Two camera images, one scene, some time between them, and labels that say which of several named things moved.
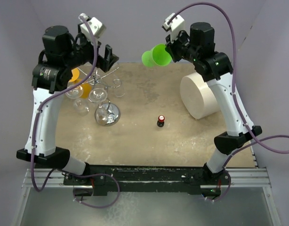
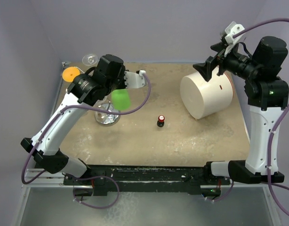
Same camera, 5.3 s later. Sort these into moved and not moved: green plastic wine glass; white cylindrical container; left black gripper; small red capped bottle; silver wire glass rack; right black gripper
Moved: left black gripper; green plastic wine glass; right black gripper
Not moved: small red capped bottle; silver wire glass rack; white cylindrical container
